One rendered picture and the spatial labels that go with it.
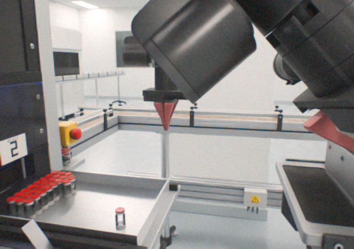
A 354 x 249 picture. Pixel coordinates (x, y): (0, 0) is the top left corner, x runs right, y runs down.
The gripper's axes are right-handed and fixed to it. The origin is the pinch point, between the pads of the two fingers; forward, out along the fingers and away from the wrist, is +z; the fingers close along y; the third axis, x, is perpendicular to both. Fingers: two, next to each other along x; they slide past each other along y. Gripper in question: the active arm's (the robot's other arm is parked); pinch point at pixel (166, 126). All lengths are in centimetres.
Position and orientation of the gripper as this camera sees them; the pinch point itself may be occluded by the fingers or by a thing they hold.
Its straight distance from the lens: 67.1
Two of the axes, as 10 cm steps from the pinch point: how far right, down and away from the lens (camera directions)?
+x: -2.1, 2.0, -9.6
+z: -0.1, 9.8, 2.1
